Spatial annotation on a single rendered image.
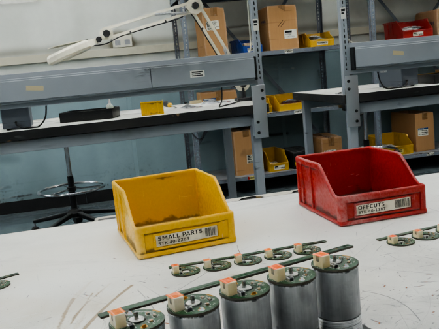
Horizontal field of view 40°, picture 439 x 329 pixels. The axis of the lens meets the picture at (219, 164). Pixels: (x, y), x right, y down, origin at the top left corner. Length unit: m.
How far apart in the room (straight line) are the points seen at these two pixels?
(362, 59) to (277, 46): 1.72
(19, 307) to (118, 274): 0.09
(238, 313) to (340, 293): 0.06
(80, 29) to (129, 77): 2.17
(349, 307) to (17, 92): 2.32
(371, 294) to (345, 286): 0.13
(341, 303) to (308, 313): 0.02
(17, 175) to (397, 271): 4.36
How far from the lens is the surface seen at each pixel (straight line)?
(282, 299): 0.31
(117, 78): 2.56
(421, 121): 4.97
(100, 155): 4.71
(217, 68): 2.62
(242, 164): 4.43
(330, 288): 0.32
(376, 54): 2.87
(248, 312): 0.29
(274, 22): 4.50
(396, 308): 0.43
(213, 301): 0.29
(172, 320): 0.29
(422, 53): 2.98
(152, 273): 0.53
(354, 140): 2.90
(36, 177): 4.75
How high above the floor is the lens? 0.92
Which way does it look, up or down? 9 degrees down
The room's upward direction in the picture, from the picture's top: 6 degrees counter-clockwise
